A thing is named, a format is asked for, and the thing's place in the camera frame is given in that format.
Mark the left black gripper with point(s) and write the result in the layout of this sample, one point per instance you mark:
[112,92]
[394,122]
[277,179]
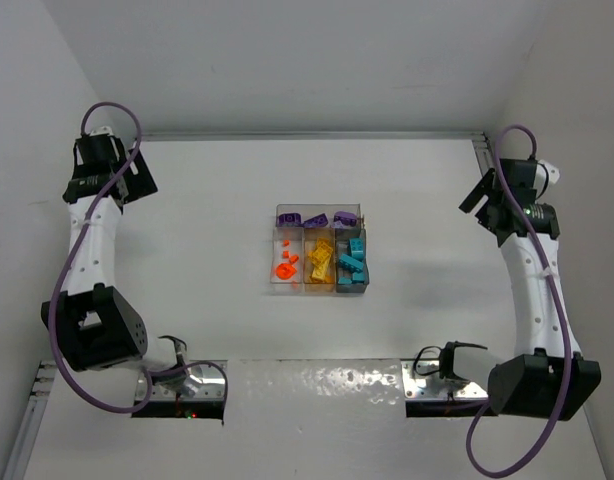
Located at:
[138,173]

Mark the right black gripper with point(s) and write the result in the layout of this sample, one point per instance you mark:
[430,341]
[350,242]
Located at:
[476,195]

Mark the purple printed lego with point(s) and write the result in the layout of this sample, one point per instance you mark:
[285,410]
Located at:
[289,219]

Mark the orange lego cluster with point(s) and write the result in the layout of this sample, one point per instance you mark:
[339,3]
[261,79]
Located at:
[285,271]

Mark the long yellow lego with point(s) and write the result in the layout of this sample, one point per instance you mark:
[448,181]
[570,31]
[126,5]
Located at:
[320,274]

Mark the lilac printed lego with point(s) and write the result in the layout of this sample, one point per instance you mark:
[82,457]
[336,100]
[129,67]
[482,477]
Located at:
[344,219]

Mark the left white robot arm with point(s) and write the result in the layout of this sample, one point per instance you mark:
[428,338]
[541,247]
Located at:
[96,327]

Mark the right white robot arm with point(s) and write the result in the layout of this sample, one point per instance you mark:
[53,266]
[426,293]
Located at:
[527,384]

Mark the grey plastic container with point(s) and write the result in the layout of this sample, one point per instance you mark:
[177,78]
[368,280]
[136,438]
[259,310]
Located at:
[344,283]

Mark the clear front-left container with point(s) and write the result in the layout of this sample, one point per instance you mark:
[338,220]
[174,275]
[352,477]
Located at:
[281,254]

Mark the clear rear container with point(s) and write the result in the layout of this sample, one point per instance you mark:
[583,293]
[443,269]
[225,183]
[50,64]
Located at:
[309,210]

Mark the amber plastic container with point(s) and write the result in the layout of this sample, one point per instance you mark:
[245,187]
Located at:
[310,237]

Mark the white front cover panel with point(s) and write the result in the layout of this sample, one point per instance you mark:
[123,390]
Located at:
[283,420]

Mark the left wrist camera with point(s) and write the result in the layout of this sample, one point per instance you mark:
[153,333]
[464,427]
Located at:
[102,131]

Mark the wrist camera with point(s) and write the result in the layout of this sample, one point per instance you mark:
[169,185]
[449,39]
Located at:
[102,131]
[546,175]

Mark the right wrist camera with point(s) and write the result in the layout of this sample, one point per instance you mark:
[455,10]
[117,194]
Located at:
[546,175]

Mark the rear aluminium rail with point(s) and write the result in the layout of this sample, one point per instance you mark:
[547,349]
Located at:
[315,135]

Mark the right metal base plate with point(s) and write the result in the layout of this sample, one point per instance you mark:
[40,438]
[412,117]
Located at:
[420,387]

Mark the metal base plate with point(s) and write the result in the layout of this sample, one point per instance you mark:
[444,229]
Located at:
[420,387]
[203,382]

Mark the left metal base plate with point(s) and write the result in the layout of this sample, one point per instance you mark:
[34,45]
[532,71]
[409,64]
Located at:
[203,382]

